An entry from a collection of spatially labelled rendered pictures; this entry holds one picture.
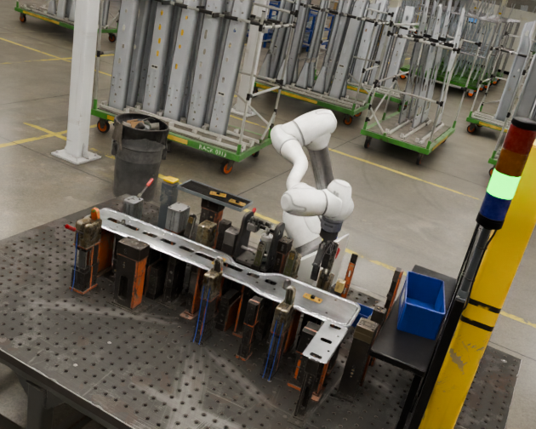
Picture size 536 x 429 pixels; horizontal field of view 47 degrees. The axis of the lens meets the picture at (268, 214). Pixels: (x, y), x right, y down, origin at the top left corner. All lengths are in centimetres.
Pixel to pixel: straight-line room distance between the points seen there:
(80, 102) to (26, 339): 398
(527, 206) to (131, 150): 418
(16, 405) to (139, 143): 272
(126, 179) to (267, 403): 347
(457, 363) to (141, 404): 116
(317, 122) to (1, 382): 213
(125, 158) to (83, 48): 126
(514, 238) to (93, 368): 165
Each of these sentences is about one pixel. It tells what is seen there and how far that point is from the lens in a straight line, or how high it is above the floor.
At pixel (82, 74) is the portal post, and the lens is 638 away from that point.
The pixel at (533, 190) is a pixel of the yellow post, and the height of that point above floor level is 188.
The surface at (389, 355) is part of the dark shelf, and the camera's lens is 246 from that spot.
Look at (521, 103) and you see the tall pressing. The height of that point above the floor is 106.
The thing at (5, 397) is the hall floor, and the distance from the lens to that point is 358.
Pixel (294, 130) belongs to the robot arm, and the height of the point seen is 159.
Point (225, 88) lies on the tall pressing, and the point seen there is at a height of 83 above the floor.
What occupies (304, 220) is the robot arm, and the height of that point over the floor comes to 106.
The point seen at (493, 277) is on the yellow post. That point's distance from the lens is 194.
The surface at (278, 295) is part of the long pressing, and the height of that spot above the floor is 100.
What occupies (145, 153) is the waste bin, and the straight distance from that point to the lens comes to 555.
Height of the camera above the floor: 235
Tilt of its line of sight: 23 degrees down
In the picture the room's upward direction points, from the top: 12 degrees clockwise
